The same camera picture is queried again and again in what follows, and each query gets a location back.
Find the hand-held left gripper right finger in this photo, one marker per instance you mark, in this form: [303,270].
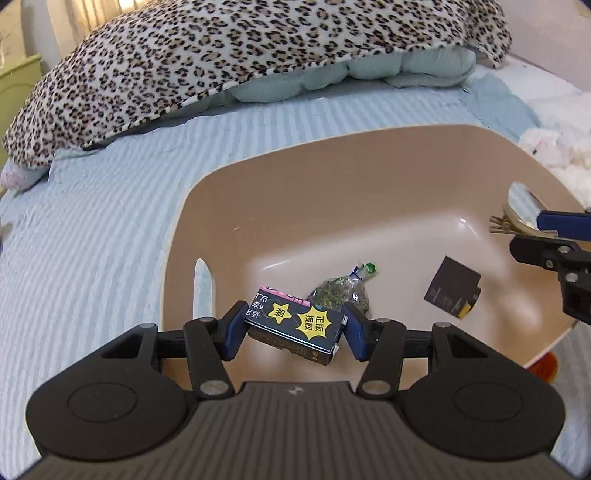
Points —
[354,333]

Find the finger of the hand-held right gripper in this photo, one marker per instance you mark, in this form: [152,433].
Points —
[565,224]
[554,256]

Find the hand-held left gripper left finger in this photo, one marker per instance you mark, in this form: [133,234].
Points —
[234,333]

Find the gold hair clip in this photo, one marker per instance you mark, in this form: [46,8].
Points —
[512,223]

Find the dark card box yellow stars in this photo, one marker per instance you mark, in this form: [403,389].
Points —
[295,330]

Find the beige plastic basin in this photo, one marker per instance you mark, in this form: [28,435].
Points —
[351,198]

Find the clear bag of green bits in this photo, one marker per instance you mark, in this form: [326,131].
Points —
[336,295]

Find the white fluffy plush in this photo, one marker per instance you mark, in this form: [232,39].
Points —
[561,143]

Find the small black box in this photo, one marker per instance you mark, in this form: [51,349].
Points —
[451,287]

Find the light green quilt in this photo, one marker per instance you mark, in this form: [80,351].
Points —
[369,74]

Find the pale pink cloth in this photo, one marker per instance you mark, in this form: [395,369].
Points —
[21,176]

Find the leopard print blanket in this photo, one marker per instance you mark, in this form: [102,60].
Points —
[221,50]

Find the light green cabinet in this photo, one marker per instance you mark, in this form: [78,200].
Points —
[16,92]

